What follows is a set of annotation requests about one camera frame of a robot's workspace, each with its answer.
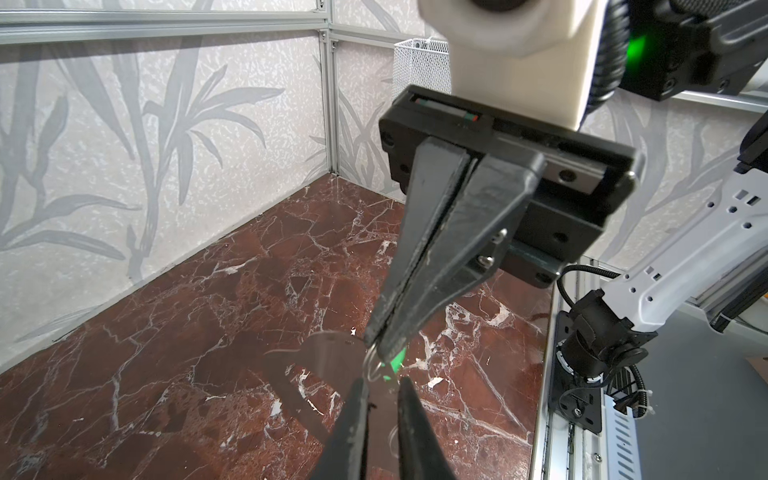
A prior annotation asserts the white wire mesh basket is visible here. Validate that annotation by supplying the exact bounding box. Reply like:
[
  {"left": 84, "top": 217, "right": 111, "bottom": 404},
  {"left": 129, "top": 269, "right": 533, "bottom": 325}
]
[{"left": 392, "top": 37, "right": 452, "bottom": 99}]

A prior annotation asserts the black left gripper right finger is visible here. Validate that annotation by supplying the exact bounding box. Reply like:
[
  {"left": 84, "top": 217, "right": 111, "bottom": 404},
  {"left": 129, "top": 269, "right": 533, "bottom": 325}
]
[{"left": 397, "top": 376, "right": 457, "bottom": 480}]

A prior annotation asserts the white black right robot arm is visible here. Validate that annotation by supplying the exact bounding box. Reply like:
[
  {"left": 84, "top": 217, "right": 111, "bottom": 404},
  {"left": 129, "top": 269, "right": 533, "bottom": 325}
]
[{"left": 364, "top": 1, "right": 767, "bottom": 382}]

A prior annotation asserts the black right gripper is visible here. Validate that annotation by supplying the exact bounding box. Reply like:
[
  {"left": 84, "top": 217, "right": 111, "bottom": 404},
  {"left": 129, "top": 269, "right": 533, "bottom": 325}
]
[{"left": 364, "top": 85, "right": 638, "bottom": 362}]

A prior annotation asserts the key with green tag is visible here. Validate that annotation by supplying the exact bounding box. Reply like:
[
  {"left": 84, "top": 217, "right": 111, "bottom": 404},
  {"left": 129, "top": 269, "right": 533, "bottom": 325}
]
[{"left": 383, "top": 348, "right": 407, "bottom": 381}]

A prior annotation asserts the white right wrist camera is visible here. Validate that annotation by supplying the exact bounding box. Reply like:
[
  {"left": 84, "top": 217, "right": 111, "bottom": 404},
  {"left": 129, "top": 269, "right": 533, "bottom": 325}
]
[{"left": 418, "top": 0, "right": 607, "bottom": 131}]

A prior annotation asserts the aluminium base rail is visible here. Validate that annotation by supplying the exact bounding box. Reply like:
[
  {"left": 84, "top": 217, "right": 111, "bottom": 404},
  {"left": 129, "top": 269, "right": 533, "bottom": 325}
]
[{"left": 532, "top": 253, "right": 767, "bottom": 479}]

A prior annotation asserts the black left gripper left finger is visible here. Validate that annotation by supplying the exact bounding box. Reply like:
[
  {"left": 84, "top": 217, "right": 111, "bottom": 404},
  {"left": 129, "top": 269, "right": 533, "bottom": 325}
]
[{"left": 309, "top": 378, "right": 370, "bottom": 480}]

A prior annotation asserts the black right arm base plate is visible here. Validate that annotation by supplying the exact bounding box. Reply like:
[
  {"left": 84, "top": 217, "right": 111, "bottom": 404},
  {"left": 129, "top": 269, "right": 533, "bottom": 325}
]
[{"left": 548, "top": 311, "right": 605, "bottom": 434}]

